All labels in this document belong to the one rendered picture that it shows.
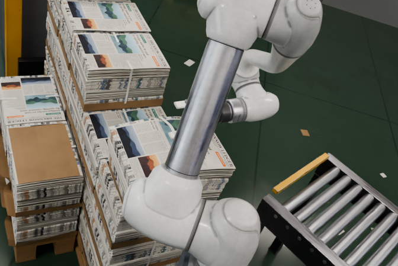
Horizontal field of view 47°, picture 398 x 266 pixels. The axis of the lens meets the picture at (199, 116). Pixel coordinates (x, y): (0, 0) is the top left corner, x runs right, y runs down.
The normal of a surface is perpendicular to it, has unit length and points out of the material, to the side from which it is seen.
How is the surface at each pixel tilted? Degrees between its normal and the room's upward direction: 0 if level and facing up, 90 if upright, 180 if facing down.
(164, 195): 58
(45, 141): 0
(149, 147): 8
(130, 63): 4
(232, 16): 67
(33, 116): 0
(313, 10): 27
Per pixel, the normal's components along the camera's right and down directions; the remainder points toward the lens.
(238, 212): 0.36, -0.70
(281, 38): -0.17, 0.89
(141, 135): 0.11, -0.73
